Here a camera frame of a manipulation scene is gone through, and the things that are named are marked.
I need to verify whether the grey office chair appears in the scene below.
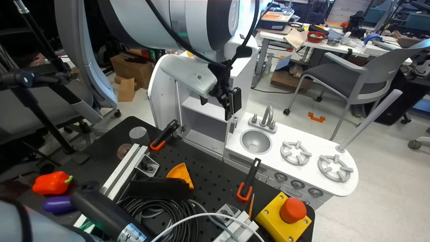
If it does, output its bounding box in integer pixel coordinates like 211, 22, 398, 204
0, 44, 122, 158

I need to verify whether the grey chair with armrests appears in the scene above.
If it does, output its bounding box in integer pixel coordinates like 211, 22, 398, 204
283, 38, 430, 142

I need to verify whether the purple toy eggplant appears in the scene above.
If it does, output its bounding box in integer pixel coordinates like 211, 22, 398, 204
42, 196, 76, 214

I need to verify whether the brown paper bag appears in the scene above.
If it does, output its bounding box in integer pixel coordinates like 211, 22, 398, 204
284, 28, 309, 49

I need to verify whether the yellow box with red button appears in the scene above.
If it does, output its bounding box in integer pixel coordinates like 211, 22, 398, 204
255, 192, 312, 242

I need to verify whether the toy kitchen tap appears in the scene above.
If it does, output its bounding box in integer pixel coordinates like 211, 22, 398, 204
248, 106, 278, 134

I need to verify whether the toy kitchen burner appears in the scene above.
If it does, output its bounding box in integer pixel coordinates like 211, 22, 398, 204
280, 140, 312, 166
317, 154, 354, 183

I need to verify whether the orange wedge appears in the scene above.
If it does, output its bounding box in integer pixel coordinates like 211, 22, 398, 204
166, 162, 195, 190

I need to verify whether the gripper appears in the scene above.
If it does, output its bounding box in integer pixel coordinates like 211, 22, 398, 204
201, 80, 243, 122

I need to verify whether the grey cylinder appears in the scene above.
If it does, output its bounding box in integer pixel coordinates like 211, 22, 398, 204
129, 126, 151, 147

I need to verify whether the black case with orange tray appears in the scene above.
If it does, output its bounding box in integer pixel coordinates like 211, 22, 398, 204
258, 9, 296, 32

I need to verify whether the black clamp with orange tip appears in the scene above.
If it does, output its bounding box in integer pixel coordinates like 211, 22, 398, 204
236, 158, 262, 202
149, 119, 180, 151

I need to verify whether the white toy kitchen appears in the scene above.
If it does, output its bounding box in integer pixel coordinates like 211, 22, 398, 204
147, 34, 403, 211

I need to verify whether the white table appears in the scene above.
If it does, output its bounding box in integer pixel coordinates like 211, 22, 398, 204
251, 20, 414, 89

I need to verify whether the aluminium bracket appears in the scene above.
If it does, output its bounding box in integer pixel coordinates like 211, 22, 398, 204
211, 203, 260, 242

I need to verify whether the white cable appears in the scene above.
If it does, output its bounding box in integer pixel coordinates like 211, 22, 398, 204
150, 212, 266, 242

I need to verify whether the aluminium rail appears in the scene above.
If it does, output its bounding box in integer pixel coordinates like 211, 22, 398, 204
73, 143, 160, 231

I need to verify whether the red toy bell pepper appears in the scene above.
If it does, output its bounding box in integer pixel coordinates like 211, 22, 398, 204
32, 171, 74, 196

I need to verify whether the brown disc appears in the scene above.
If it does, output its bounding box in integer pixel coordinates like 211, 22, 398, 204
117, 144, 133, 160

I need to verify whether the coil of black cable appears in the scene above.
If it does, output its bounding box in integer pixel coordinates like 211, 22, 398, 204
117, 196, 216, 242

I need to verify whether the black cabinet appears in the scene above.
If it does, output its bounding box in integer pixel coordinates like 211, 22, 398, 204
365, 67, 430, 127

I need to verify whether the red bowl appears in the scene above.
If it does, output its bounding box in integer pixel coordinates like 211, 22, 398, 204
307, 31, 327, 44

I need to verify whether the grey toy kitchen pole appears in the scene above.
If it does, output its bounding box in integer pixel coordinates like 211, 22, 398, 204
336, 89, 403, 154

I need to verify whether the dark cylinder with label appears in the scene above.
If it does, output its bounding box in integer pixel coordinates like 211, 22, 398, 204
70, 181, 150, 242

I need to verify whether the blue tape roll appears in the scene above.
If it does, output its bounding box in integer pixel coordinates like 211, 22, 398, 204
363, 33, 384, 46

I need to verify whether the small cardboard piece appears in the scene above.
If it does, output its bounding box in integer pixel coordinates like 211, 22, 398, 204
117, 78, 136, 103

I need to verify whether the spray bottle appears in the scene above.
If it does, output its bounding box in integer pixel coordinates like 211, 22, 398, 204
263, 52, 273, 76

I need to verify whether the flat cardboard box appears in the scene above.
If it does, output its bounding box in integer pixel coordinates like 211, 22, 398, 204
270, 65, 313, 93

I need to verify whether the toy kitchen door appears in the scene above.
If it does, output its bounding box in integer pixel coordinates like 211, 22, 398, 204
147, 54, 184, 136

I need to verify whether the toy kitchen sink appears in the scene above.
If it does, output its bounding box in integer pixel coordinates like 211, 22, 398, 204
240, 129, 272, 155

